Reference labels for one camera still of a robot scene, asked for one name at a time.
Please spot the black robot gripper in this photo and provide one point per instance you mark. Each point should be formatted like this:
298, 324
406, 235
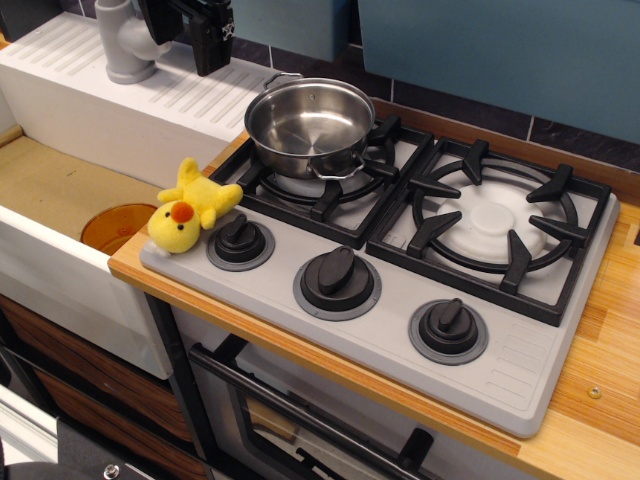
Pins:
210, 26

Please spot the yellow stuffed duck toy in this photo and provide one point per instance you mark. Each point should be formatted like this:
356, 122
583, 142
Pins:
192, 206

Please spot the stainless steel pan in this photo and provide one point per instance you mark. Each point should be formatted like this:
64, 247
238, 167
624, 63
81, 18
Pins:
310, 128

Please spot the grey toy faucet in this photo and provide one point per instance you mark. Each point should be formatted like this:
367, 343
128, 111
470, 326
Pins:
130, 50

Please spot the white toy sink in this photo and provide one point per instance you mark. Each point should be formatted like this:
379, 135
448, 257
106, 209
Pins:
83, 144

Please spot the black left stove knob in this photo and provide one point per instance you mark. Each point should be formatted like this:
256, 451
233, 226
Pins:
240, 245

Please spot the black stove knob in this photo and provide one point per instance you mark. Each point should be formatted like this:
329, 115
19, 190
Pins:
240, 245
448, 332
337, 286

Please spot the black left burner grate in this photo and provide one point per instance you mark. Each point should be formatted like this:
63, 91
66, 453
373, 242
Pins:
344, 210

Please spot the black burner grate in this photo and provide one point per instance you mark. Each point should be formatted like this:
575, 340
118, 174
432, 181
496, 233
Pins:
344, 210
507, 231

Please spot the orange sink drain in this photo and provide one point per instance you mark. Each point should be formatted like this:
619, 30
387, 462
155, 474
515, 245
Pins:
109, 230

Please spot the black middle stove knob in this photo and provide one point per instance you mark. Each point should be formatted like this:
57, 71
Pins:
337, 286

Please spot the grey toy stove top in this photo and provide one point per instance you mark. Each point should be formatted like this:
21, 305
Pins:
509, 386

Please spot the black right burner grate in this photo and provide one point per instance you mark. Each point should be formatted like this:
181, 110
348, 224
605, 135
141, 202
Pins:
507, 231

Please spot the black right stove knob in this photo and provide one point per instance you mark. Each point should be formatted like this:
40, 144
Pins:
448, 332

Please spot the wood grain drawer front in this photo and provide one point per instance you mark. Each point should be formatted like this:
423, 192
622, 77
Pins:
115, 402

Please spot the white oven door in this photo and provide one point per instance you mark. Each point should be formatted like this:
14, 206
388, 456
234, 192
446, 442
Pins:
447, 457

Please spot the teal wall cabinet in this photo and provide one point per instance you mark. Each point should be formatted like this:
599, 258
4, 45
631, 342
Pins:
575, 62

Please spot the black oven door handle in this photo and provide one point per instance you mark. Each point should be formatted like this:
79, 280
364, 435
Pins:
293, 434

